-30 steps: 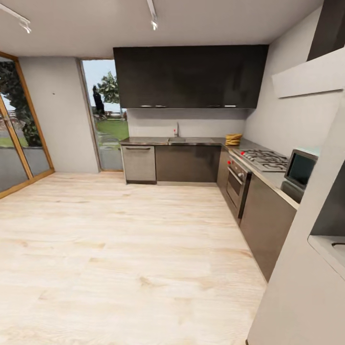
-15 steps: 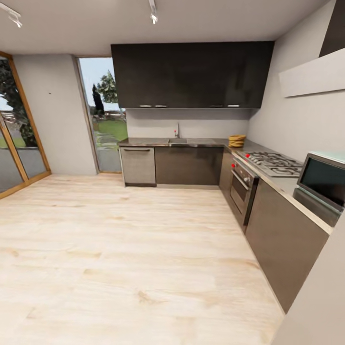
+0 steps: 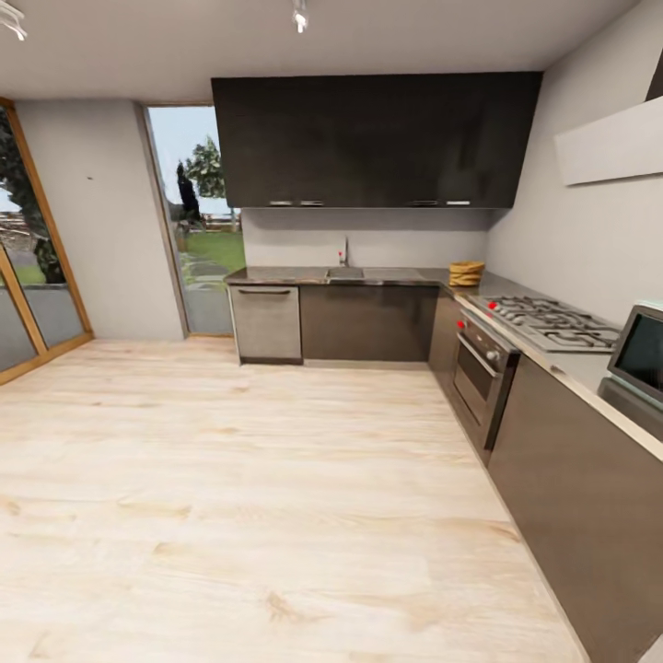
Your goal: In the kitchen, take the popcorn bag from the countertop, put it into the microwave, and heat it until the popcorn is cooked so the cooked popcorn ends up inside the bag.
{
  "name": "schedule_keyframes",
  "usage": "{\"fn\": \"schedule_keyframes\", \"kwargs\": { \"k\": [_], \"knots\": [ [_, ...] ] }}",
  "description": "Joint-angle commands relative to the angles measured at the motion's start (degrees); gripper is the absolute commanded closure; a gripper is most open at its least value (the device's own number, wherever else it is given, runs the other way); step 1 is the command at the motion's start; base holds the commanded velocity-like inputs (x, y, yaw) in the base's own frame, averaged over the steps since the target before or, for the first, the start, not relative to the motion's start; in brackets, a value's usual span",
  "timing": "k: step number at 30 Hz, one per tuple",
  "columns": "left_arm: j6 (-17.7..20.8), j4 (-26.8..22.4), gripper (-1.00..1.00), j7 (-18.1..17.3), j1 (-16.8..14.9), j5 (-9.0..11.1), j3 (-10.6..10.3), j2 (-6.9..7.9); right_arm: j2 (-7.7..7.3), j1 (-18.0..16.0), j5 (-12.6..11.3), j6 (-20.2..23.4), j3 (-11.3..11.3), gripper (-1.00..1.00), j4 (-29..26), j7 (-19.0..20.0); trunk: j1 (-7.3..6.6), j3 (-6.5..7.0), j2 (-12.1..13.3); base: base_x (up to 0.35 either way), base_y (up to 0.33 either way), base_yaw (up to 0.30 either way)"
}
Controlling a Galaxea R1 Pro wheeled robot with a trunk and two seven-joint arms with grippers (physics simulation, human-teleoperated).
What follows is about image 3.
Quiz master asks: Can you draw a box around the microwave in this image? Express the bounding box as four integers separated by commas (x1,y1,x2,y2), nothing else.
608,300,663,403

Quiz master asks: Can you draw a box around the popcorn bag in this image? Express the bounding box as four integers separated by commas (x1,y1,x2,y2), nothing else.
448,261,485,286

